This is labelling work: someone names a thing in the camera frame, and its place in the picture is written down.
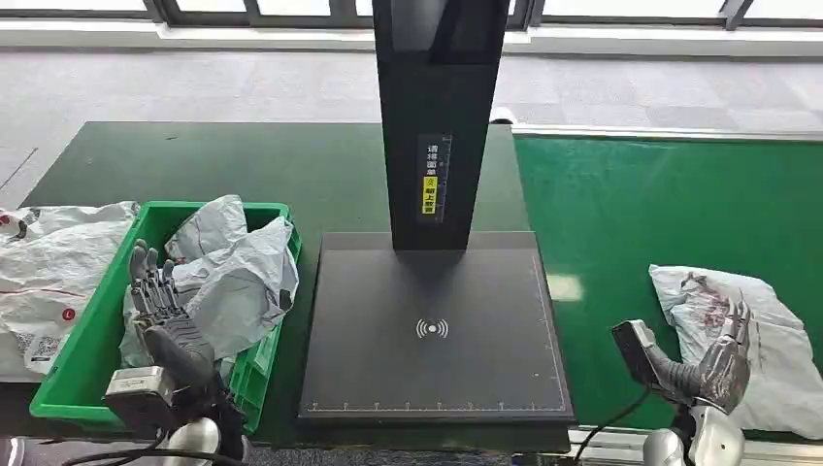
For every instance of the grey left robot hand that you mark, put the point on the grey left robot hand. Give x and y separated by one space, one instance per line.
180 347

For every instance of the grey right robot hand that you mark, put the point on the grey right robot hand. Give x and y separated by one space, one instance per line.
720 373

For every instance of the white plastic parcel bag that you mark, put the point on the white plastic parcel bag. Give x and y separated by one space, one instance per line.
244 289
784 360

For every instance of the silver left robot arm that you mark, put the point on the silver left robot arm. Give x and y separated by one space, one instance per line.
193 440

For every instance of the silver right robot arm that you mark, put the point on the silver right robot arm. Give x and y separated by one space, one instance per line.
720 437

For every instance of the green plastic crate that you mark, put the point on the green plastic crate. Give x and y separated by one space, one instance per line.
83 360

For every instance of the white parcel bag barcode label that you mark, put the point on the white parcel bag barcode label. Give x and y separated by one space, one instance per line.
58 270

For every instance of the green conveyor belt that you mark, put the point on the green conveyor belt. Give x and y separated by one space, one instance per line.
611 225

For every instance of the black scanner stand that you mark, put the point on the black scanner stand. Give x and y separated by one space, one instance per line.
424 373

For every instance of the yellow black warning label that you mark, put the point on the yellow black warning label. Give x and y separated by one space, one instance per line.
429 193

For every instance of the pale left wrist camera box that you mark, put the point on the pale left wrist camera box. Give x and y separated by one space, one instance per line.
138 399

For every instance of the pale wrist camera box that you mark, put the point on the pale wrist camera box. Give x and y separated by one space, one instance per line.
633 350
138 399

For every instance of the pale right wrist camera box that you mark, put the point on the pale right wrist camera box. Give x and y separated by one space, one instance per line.
633 350

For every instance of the silver conveyor frame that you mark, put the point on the silver conveyor frame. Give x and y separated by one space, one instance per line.
791 453

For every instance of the dark window frame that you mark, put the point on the dark window frame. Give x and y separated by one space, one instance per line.
161 9

